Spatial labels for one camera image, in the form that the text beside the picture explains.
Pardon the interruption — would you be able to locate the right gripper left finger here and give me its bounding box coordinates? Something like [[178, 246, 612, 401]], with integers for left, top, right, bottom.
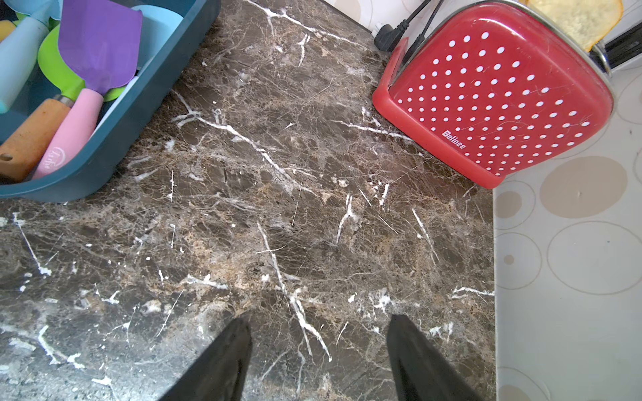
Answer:
[[160, 317, 252, 401]]

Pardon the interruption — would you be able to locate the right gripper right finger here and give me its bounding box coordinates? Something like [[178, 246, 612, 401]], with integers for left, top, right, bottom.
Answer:
[[386, 314, 481, 400]]

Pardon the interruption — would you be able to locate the teal plastic storage box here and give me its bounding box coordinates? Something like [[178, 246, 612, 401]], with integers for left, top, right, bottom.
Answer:
[[1, 1, 222, 203]]

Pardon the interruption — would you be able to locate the green shovel orange handle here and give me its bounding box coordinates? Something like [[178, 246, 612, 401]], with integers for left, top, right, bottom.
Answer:
[[0, 23, 126, 184]]

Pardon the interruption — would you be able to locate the purple shovel pink handle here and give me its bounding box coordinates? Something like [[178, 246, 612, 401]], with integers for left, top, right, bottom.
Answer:
[[33, 0, 144, 180]]

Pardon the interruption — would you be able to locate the green shovel yellow handle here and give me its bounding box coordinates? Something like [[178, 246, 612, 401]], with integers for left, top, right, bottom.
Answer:
[[0, 20, 17, 42]]

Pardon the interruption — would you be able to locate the red polka dot toaster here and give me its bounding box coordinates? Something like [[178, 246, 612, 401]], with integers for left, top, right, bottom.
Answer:
[[373, 1, 615, 189]]

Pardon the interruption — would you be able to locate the yellow toast slice front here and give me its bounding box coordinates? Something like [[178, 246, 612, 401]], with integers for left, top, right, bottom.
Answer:
[[522, 0, 624, 52]]

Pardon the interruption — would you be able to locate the black toaster power cable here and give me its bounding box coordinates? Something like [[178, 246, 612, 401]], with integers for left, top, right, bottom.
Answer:
[[373, 0, 445, 63]]

